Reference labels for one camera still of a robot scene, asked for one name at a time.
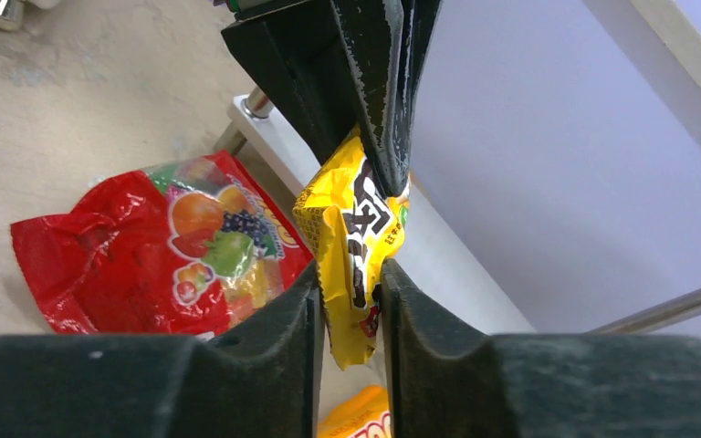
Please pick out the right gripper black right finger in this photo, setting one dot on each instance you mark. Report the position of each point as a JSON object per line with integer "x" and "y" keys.
{"x": 448, "y": 379}

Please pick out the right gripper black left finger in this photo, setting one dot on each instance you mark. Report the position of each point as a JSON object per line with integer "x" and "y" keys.
{"x": 259, "y": 379}

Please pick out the white two-tier shelf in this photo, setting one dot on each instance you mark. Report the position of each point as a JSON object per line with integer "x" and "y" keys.
{"x": 560, "y": 140}

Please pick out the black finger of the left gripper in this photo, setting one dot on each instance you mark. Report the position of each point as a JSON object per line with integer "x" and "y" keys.
{"x": 292, "y": 51}
{"x": 386, "y": 44}

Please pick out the orange mango gummy bag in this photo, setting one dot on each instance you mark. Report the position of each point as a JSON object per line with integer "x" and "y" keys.
{"x": 365, "y": 415}

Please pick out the red assorted gummy bag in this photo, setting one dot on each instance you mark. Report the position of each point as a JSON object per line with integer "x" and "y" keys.
{"x": 191, "y": 247}

